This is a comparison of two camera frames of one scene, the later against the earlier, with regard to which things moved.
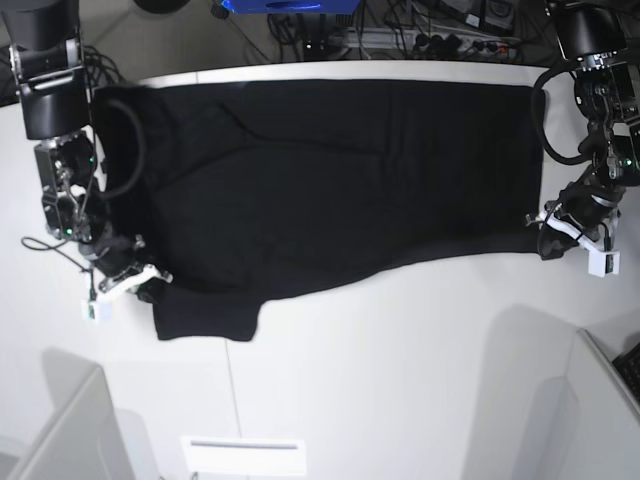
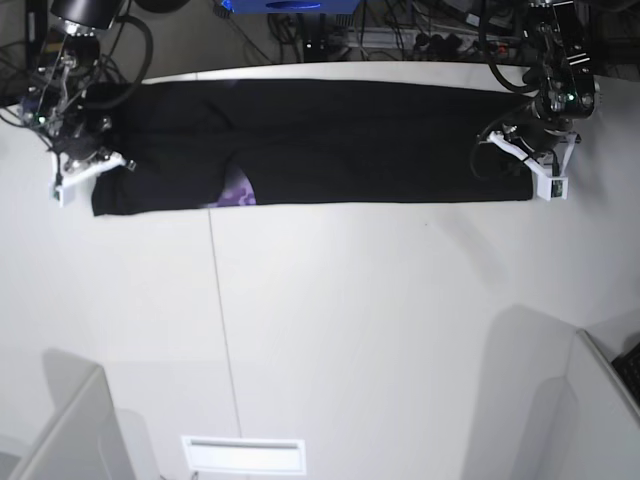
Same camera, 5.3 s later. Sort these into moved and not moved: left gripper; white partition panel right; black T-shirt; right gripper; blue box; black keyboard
Moved: right gripper; left gripper; black T-shirt
Not moved: black keyboard; blue box; white partition panel right
